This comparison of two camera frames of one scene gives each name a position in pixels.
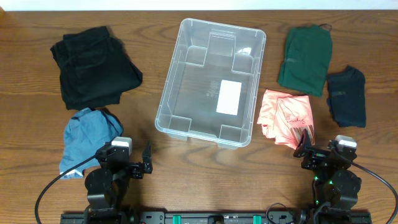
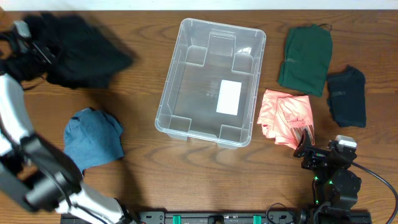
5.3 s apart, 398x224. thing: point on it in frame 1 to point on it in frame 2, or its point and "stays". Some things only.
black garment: [95, 68] to [69, 50]
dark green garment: [308, 58] stays
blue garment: [87, 131] stays
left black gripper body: [136, 172] to [32, 54]
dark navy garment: [346, 97] stays
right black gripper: [305, 147] stays
